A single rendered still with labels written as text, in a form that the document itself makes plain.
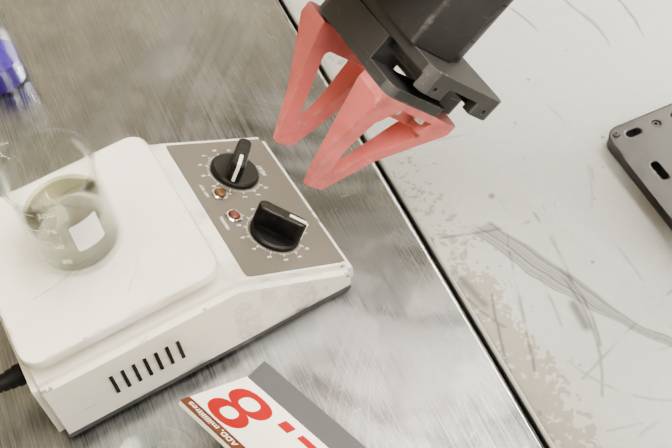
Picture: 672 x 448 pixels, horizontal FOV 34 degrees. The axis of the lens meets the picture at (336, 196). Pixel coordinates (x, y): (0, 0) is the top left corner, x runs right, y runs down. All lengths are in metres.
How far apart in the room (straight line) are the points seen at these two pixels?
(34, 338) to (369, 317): 0.21
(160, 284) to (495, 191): 0.24
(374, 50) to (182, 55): 0.34
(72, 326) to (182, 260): 0.07
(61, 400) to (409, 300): 0.22
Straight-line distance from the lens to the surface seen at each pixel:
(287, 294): 0.65
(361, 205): 0.73
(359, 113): 0.53
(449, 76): 0.52
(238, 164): 0.68
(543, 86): 0.80
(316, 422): 0.65
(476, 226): 0.72
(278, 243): 0.66
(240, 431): 0.62
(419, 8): 0.52
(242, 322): 0.65
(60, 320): 0.62
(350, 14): 0.54
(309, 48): 0.56
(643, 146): 0.76
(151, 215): 0.64
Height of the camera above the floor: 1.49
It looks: 54 degrees down
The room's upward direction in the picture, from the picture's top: 9 degrees counter-clockwise
